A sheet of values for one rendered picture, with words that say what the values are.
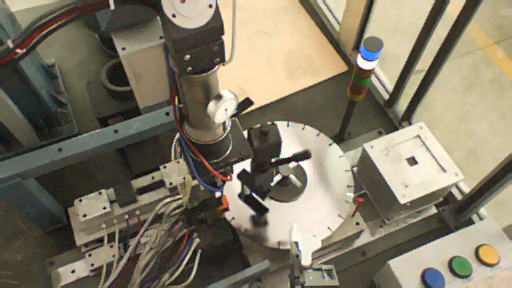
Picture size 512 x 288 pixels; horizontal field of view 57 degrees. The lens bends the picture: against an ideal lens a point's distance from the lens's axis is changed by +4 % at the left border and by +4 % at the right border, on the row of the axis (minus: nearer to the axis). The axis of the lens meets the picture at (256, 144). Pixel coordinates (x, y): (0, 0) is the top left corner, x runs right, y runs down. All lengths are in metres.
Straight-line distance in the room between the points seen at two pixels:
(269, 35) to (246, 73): 0.18
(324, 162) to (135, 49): 0.63
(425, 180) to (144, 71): 0.79
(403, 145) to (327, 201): 0.29
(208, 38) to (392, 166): 0.77
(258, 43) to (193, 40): 1.05
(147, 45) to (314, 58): 0.99
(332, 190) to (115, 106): 0.60
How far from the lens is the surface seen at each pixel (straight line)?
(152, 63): 0.65
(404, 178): 1.21
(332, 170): 1.11
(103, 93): 1.29
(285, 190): 1.06
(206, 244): 1.10
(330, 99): 1.47
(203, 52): 0.56
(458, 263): 1.16
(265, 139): 0.78
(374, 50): 1.06
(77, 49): 1.67
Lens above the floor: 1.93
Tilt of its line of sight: 60 degrees down
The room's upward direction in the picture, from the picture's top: 1 degrees clockwise
